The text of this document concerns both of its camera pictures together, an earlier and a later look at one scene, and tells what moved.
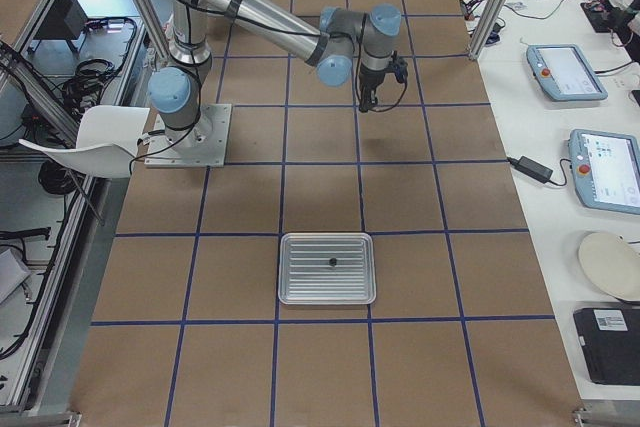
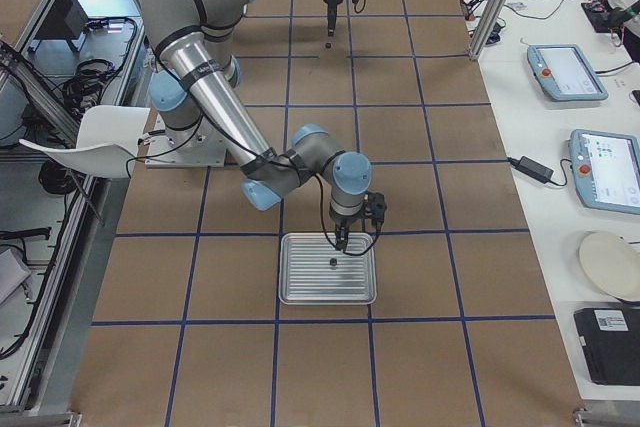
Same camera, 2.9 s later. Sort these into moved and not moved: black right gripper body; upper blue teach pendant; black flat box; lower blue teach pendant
Moved: black right gripper body
Not moved: lower blue teach pendant; upper blue teach pendant; black flat box
